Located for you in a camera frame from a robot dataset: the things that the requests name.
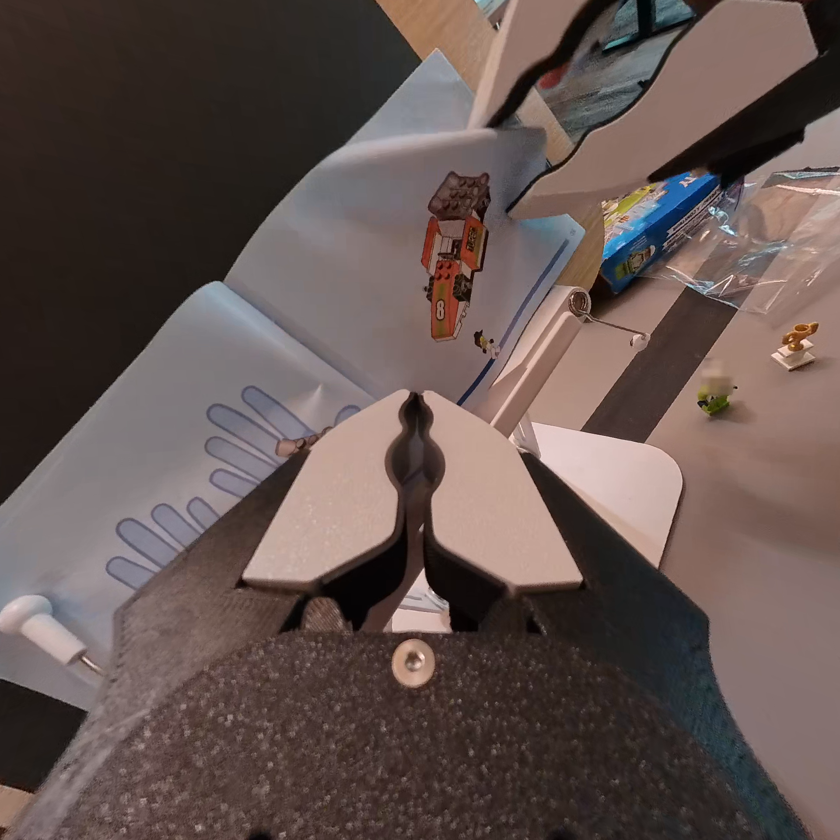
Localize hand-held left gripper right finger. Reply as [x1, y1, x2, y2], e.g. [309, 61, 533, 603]
[419, 390, 586, 615]

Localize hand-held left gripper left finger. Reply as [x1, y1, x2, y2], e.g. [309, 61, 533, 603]
[243, 390, 420, 615]

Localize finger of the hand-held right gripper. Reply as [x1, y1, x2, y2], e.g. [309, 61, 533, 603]
[510, 0, 821, 221]
[469, 0, 618, 132]

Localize white book stand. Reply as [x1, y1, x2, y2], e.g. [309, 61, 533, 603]
[0, 283, 685, 677]

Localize instruction booklet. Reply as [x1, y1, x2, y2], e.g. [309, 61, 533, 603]
[0, 50, 585, 710]

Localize clear plastic bag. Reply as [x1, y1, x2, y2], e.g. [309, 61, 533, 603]
[663, 164, 840, 316]

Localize blue cardboard box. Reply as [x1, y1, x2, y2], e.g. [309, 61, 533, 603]
[600, 171, 725, 296]

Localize green minifigure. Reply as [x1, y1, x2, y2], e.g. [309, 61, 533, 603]
[696, 361, 739, 418]

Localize small gold trophy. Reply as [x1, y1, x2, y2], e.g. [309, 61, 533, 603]
[771, 319, 820, 372]

